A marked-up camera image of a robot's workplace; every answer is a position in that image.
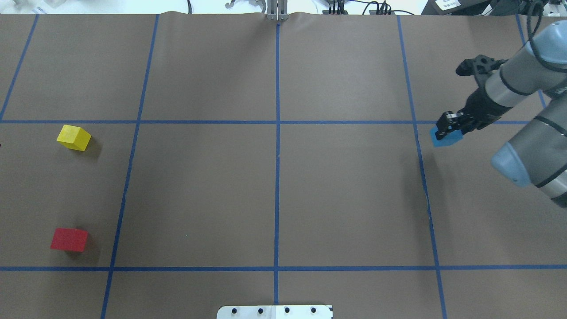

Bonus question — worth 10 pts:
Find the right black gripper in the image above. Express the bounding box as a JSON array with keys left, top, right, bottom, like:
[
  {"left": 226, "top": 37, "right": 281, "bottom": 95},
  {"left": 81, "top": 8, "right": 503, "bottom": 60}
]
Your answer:
[{"left": 436, "top": 88, "right": 504, "bottom": 140}]

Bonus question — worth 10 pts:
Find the blue block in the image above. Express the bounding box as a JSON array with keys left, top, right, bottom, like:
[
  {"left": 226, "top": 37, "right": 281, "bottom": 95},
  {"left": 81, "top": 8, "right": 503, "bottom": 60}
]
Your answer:
[{"left": 429, "top": 126, "right": 463, "bottom": 148}]

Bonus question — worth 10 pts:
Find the red block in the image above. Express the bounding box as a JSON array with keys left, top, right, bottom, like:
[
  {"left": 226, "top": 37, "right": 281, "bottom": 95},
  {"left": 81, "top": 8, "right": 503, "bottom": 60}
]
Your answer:
[{"left": 50, "top": 228, "right": 89, "bottom": 253}]

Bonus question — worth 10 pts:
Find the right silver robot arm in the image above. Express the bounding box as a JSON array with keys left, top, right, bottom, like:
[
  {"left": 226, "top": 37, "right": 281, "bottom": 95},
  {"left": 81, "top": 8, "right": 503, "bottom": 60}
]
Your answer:
[{"left": 430, "top": 20, "right": 567, "bottom": 209}]

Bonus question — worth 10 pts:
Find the brown paper table cover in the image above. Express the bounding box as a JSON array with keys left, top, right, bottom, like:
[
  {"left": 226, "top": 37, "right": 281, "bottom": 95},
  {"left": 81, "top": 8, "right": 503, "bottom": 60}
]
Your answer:
[{"left": 1, "top": 12, "right": 566, "bottom": 319}]

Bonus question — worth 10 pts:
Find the yellow block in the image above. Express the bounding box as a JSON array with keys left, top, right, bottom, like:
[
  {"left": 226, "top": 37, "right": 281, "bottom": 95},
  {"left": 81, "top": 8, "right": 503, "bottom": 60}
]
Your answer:
[{"left": 55, "top": 124, "right": 92, "bottom": 152}]

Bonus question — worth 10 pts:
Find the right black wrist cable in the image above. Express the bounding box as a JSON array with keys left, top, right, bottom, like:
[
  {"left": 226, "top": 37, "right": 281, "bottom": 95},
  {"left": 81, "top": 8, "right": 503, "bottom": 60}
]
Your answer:
[{"left": 523, "top": 0, "right": 567, "bottom": 74}]

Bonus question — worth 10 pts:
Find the aluminium frame post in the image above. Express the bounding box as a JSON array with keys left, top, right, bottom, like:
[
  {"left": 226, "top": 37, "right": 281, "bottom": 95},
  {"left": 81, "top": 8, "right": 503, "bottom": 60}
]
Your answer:
[{"left": 264, "top": 0, "right": 289, "bottom": 22}]

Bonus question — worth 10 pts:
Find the white pedestal column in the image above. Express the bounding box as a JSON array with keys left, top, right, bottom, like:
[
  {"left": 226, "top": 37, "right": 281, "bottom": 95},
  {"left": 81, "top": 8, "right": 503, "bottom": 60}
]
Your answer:
[{"left": 216, "top": 304, "right": 334, "bottom": 319}]

